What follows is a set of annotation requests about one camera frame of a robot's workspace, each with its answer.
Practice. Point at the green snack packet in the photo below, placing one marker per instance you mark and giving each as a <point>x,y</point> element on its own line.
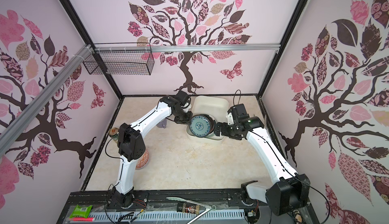
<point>81,212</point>

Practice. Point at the black plate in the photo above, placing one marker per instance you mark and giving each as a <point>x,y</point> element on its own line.
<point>214,123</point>

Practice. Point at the white plastic bin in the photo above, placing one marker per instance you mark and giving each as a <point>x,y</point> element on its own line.
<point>217,108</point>

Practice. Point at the pink marker pen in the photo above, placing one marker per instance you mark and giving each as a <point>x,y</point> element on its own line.
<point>80,219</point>

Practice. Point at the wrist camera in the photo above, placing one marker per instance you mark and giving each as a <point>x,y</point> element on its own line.
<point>236,114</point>
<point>183,98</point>

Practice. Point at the teal blue patterned plate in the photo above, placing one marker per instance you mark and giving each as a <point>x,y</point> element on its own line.
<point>201,125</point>

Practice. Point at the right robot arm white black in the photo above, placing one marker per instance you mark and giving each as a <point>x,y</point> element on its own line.
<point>290,190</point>

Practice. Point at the light green plastic tongs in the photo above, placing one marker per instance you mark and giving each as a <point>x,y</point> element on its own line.
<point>204,208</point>

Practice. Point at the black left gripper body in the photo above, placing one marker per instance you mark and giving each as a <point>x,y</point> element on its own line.
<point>181,116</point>

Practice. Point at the small brown bottle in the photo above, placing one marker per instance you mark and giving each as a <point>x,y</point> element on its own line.
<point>184,207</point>

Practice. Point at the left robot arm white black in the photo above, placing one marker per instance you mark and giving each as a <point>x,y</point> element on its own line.
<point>131,142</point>

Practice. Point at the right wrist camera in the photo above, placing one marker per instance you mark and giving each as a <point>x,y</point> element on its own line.
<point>236,114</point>

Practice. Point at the red patterned bowl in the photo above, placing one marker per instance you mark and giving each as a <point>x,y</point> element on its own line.
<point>143,160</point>

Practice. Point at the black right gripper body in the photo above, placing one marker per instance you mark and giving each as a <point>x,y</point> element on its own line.
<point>228,130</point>

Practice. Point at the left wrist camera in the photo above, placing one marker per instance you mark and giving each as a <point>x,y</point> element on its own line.
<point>183,98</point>

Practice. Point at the purple grey mug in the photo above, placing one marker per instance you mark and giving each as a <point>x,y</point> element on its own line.
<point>162,124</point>

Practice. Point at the black wire basket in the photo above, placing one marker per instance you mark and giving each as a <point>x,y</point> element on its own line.
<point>134,58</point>

